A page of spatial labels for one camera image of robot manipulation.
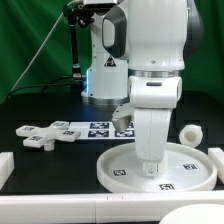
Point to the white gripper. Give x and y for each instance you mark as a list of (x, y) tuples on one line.
[(151, 131)]

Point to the white round table top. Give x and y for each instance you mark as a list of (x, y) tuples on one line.
[(183, 168)]

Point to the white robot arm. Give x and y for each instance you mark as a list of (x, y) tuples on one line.
[(154, 37)]

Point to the white round object corner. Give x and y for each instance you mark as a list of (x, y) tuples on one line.
[(196, 214)]

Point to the white right block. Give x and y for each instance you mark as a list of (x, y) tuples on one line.
[(217, 157)]

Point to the white block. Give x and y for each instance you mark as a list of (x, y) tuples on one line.
[(217, 157), (6, 167)]

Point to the white marker sheet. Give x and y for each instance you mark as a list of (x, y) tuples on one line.
[(101, 130)]

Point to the white cross-shaped table base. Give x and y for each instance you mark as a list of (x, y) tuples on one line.
[(37, 137)]

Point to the white left block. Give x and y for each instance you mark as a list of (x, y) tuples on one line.
[(6, 167)]

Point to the white front rail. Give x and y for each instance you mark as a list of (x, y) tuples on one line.
[(99, 208)]

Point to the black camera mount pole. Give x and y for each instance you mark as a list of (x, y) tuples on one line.
[(82, 17)]

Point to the overhead camera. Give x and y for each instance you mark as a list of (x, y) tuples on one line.
[(99, 4)]

